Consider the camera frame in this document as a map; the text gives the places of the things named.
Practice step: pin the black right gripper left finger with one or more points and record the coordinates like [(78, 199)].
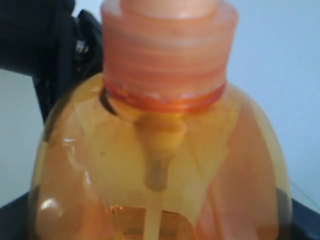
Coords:
[(14, 219)]

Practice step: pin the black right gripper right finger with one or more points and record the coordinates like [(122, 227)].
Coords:
[(305, 222)]

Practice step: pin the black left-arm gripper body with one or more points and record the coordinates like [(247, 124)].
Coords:
[(42, 39)]

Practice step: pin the orange dish soap pump bottle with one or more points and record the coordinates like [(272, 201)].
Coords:
[(160, 146)]

